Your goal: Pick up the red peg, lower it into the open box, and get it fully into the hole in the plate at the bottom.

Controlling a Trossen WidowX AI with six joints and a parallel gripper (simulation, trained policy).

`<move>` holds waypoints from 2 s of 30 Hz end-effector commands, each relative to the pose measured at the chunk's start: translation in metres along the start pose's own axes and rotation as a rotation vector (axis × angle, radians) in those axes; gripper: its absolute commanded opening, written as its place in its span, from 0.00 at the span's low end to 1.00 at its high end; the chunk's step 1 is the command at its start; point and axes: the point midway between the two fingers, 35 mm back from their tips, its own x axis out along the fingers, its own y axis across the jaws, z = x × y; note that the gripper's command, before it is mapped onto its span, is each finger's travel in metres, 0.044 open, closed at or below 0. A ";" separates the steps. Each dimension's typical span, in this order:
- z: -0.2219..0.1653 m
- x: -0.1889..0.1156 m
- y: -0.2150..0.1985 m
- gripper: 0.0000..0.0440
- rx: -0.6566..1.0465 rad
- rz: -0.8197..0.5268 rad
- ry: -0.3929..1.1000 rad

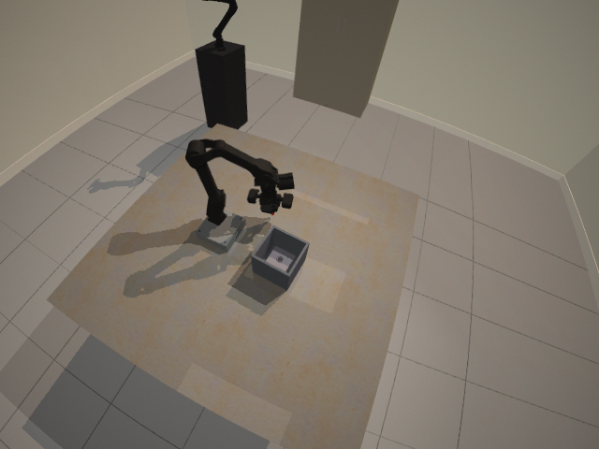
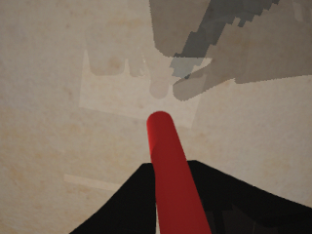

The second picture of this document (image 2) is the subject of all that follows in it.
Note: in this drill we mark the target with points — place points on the red peg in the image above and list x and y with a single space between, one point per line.
178 201

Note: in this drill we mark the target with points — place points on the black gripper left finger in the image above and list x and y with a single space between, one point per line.
132 210

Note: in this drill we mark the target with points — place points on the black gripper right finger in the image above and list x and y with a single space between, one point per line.
235 207

